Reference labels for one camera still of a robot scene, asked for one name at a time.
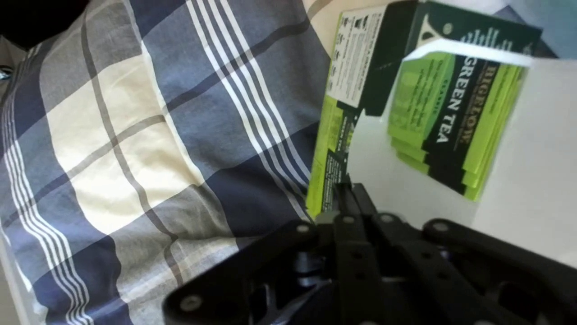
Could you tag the green tea box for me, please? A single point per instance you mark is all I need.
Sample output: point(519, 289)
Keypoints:
point(530, 193)

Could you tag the green tea bags in box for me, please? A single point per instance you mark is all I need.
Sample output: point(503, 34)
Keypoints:
point(447, 114)

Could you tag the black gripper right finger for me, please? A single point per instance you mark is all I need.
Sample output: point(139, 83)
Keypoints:
point(467, 276)

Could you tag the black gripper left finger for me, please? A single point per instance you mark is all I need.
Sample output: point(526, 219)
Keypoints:
point(261, 284)

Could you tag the plaid bed comforter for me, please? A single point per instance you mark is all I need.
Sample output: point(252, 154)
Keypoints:
point(148, 141)

